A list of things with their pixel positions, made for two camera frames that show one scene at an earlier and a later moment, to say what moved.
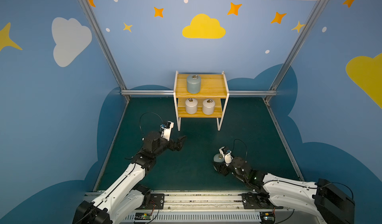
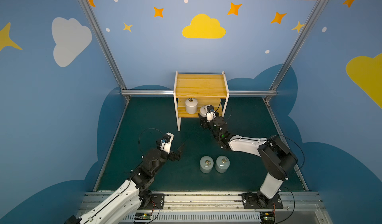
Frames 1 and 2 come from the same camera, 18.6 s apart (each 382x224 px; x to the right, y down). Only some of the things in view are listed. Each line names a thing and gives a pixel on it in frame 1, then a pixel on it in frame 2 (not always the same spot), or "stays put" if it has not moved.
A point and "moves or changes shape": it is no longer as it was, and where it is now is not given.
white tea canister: (208, 106) moves or changes shape
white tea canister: (191, 106) stays put
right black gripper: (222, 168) to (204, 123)
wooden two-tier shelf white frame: (210, 102) stays put
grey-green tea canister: (193, 83) to (206, 164)
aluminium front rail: (214, 207) stays put
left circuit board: (143, 216) stays put
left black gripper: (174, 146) to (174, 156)
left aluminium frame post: (94, 15) stays put
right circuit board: (268, 217) stays put
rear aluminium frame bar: (254, 92) stays put
